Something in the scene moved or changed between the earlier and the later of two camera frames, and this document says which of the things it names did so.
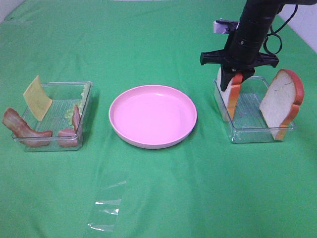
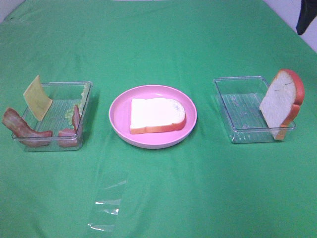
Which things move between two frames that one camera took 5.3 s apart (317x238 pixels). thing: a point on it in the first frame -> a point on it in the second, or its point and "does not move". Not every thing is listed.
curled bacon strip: (68, 137) does not move
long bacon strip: (21, 129) does not move
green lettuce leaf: (69, 114) does not move
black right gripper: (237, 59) -> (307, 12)
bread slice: (228, 97) -> (156, 114)
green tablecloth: (203, 186) does not move
